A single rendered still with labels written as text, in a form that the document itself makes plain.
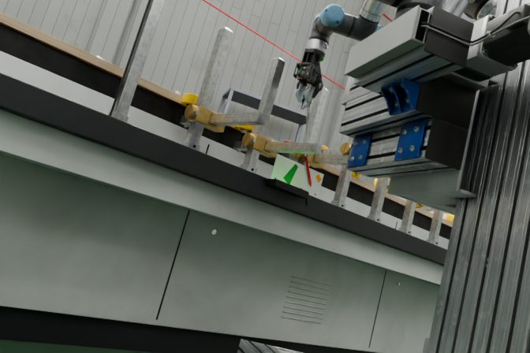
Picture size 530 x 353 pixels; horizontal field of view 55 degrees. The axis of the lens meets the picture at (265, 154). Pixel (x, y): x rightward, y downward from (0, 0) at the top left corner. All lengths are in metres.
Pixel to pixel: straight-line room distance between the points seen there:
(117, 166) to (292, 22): 5.91
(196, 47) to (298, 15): 1.54
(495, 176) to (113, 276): 1.23
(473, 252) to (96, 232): 1.15
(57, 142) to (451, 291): 1.05
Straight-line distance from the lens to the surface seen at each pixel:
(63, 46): 1.69
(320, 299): 2.44
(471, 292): 1.12
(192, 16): 6.90
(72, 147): 1.49
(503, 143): 1.16
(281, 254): 2.21
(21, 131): 1.45
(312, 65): 1.82
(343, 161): 1.86
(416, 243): 2.53
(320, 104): 2.00
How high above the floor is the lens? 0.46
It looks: 10 degrees up
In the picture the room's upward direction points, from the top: 15 degrees clockwise
